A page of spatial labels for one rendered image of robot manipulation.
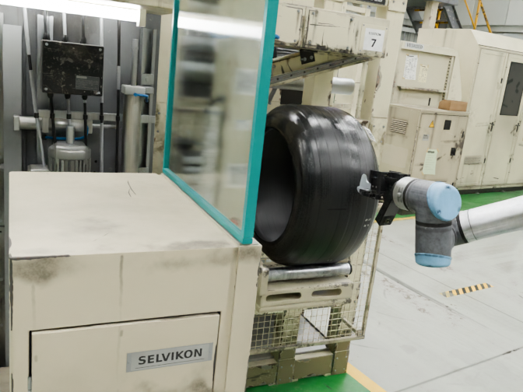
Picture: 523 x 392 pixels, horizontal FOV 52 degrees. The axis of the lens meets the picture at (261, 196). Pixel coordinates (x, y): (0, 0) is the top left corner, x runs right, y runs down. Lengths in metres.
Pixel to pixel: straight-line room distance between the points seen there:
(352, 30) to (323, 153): 0.64
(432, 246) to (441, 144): 5.33
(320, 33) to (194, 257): 1.32
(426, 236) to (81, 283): 0.87
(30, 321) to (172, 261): 0.23
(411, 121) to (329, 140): 4.74
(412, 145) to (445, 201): 4.99
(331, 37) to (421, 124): 4.36
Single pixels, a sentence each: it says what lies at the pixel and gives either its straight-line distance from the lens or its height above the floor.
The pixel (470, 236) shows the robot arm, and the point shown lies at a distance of 1.54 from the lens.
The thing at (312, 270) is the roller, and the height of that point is 0.91.
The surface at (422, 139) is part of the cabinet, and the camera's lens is 6.44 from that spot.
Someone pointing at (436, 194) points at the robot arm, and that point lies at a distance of 1.37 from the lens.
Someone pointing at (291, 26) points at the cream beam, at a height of 1.71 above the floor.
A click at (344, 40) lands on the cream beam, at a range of 2.11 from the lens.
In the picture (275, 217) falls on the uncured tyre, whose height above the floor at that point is 0.99.
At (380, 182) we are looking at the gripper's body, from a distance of 1.54.
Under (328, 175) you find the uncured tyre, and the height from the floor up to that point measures 1.27.
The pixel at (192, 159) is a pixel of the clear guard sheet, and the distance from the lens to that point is 1.20.
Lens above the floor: 1.58
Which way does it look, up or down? 14 degrees down
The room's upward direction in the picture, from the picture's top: 6 degrees clockwise
